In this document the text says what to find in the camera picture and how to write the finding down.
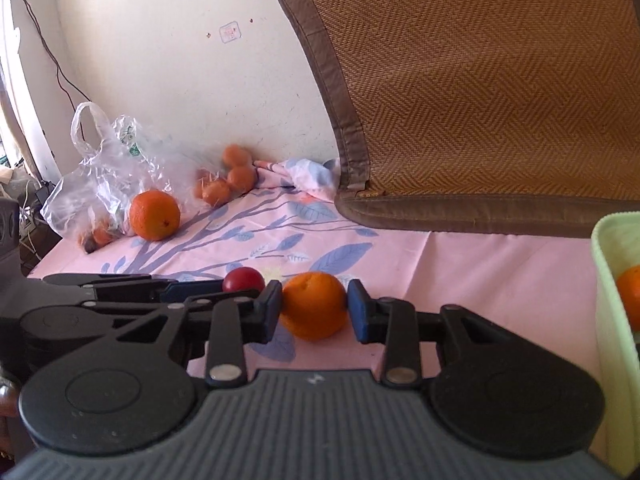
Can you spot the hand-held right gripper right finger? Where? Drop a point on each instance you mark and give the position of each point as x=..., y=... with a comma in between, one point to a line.
x=357, y=310

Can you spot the pink wall sticker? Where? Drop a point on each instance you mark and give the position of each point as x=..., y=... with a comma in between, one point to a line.
x=230, y=32

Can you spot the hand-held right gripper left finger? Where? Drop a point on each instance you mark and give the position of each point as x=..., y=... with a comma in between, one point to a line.
x=272, y=310

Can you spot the bagged small mandarin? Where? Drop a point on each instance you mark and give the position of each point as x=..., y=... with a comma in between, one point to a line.
x=102, y=235

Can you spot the medium orange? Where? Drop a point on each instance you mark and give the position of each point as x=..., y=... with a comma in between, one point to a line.
x=154, y=215
x=631, y=297

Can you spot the light green plastic basin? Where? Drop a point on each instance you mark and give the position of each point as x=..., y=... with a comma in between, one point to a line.
x=607, y=310

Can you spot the pink printed bedsheet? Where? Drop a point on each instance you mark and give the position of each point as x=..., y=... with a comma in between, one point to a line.
x=450, y=270

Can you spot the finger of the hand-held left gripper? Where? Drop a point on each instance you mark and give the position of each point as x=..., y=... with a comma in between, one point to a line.
x=100, y=278
x=195, y=292

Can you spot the clear plastic bag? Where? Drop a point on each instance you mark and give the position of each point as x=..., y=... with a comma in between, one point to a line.
x=100, y=180

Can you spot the large orange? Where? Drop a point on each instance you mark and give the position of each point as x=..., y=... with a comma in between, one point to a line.
x=314, y=305

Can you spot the brown woven seat cushion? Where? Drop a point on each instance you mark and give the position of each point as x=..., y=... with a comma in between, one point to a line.
x=475, y=85

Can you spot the red tomato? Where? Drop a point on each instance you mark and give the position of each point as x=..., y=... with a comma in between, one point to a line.
x=243, y=280

